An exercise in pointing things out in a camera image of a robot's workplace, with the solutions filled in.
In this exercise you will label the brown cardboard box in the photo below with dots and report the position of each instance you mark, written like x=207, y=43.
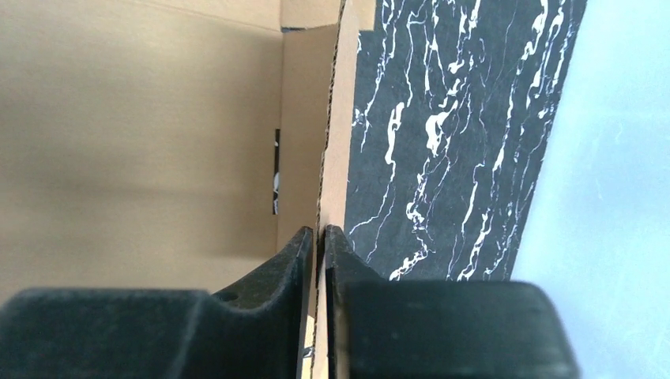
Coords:
x=173, y=145

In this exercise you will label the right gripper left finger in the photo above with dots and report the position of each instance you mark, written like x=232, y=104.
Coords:
x=253, y=328

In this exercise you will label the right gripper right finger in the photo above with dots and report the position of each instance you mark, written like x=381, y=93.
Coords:
x=377, y=328

